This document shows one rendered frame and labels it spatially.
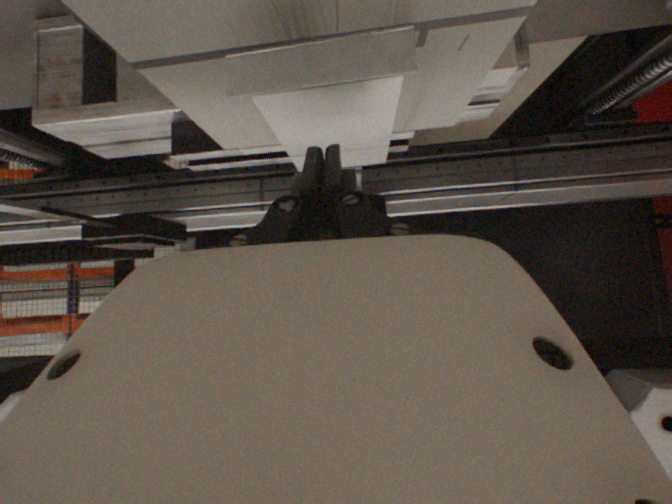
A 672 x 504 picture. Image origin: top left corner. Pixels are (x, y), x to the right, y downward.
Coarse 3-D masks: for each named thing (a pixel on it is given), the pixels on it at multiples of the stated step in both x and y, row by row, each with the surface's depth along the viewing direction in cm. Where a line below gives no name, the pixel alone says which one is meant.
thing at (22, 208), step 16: (0, 208) 29; (16, 208) 30; (32, 208) 31; (48, 208) 32; (96, 224) 40; (112, 224) 41; (128, 224) 42; (144, 224) 42; (160, 224) 45; (176, 224) 49; (96, 240) 43; (112, 240) 43; (128, 240) 43; (144, 240) 43; (160, 240) 47; (176, 240) 49
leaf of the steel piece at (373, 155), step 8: (344, 152) 21; (352, 152) 21; (360, 152) 21; (368, 152) 21; (376, 152) 21; (384, 152) 21; (296, 160) 22; (344, 160) 22; (352, 160) 22; (360, 160) 22; (368, 160) 22; (376, 160) 22; (384, 160) 23
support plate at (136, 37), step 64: (64, 0) 9; (128, 0) 9; (192, 0) 9; (256, 0) 9; (320, 0) 9; (384, 0) 9; (448, 0) 9; (512, 0) 10; (192, 64) 12; (448, 64) 12; (256, 128) 17
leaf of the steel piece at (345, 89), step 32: (384, 32) 10; (256, 64) 11; (288, 64) 11; (320, 64) 11; (352, 64) 10; (384, 64) 10; (416, 64) 10; (256, 96) 14; (288, 96) 14; (320, 96) 14; (352, 96) 14; (384, 96) 14; (288, 128) 17; (320, 128) 17; (352, 128) 17; (384, 128) 17
